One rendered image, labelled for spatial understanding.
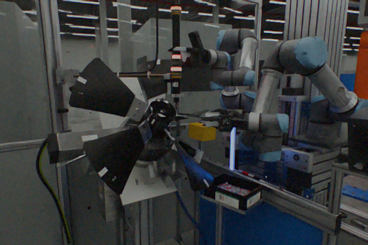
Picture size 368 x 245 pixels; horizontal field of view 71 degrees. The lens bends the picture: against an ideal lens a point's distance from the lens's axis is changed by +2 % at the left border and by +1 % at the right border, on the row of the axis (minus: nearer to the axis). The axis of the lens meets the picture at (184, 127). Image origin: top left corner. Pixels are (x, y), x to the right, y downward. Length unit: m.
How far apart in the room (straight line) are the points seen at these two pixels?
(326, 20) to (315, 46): 0.65
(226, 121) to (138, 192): 0.49
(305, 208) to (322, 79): 0.53
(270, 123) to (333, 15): 0.94
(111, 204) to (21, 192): 0.59
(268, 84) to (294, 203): 0.52
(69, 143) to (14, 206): 0.83
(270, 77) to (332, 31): 0.70
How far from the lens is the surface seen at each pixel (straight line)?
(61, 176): 1.61
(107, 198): 1.40
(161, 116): 1.03
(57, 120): 1.54
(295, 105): 1.66
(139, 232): 1.35
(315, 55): 1.11
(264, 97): 1.17
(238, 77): 1.28
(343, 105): 1.34
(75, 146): 1.07
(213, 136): 1.57
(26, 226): 1.88
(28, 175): 1.76
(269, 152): 1.07
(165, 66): 1.27
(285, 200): 1.22
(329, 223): 1.14
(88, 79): 1.11
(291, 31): 1.81
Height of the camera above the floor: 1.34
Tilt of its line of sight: 11 degrees down
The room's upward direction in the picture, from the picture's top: straight up
